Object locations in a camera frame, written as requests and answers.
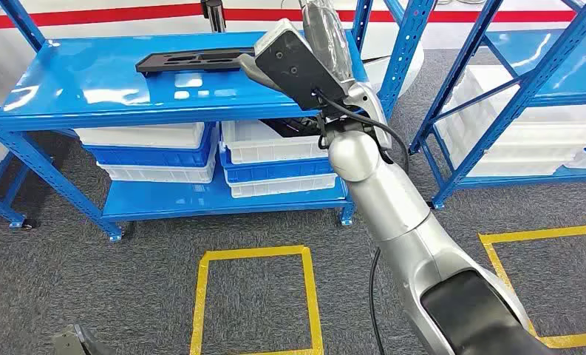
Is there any long black plastic part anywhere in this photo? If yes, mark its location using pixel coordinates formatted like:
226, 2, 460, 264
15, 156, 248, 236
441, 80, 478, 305
134, 46, 257, 77

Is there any white car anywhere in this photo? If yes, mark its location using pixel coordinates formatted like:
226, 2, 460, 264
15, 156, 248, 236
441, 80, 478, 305
0, 0, 426, 101

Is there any large white plastic crate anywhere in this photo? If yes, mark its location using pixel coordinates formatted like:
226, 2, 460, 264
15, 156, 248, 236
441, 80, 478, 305
435, 124, 586, 178
441, 105, 586, 148
461, 64, 586, 124

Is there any yellow floor tape square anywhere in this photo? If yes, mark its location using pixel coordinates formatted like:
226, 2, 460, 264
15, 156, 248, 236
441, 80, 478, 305
478, 224, 586, 350

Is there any red barrier belt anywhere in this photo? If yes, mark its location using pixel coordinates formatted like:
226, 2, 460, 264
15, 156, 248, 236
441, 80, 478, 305
0, 2, 586, 31

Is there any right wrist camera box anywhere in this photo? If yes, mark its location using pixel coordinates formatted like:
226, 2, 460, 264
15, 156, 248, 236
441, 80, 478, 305
253, 18, 350, 112

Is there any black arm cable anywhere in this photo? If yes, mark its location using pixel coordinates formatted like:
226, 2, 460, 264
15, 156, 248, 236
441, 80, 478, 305
312, 89, 411, 355

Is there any black stanchion post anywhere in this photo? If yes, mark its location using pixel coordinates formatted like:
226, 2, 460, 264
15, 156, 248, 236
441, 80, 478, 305
200, 0, 227, 34

